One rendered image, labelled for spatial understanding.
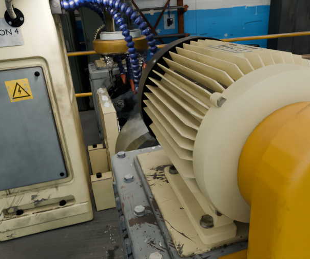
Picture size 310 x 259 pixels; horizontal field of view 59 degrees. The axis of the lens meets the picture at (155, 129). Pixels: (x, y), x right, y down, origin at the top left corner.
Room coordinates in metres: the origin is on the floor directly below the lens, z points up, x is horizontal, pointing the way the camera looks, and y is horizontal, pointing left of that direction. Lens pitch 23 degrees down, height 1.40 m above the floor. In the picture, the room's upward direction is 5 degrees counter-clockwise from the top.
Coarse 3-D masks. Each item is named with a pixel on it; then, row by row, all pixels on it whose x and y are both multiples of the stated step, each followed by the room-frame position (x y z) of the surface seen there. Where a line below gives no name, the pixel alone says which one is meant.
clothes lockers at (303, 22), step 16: (272, 0) 5.99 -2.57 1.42; (288, 0) 5.62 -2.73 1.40; (304, 0) 5.61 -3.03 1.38; (272, 16) 5.93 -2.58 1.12; (288, 16) 5.62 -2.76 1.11; (304, 16) 5.60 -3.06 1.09; (272, 32) 5.87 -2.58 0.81; (288, 32) 5.62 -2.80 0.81; (272, 48) 5.81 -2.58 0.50; (288, 48) 5.63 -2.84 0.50; (304, 48) 5.58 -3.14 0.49
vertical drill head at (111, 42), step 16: (128, 0) 0.89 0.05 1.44; (112, 16) 0.87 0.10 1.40; (128, 16) 0.88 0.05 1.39; (112, 32) 0.85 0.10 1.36; (96, 48) 0.86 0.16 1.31; (112, 48) 0.82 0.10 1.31; (128, 48) 0.82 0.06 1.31; (144, 48) 0.86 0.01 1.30; (112, 64) 0.85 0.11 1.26; (112, 80) 0.86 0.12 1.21
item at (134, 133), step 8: (128, 120) 0.69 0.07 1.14; (136, 120) 0.66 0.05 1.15; (128, 128) 0.65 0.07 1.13; (136, 128) 0.62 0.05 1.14; (144, 128) 0.59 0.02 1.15; (120, 136) 0.66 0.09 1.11; (128, 136) 0.61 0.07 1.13; (136, 136) 0.58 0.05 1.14; (144, 136) 0.56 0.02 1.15; (152, 136) 0.54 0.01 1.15; (120, 144) 0.63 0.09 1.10; (128, 144) 0.58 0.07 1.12; (136, 144) 0.55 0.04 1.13; (144, 144) 0.54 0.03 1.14; (152, 144) 0.53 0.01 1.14
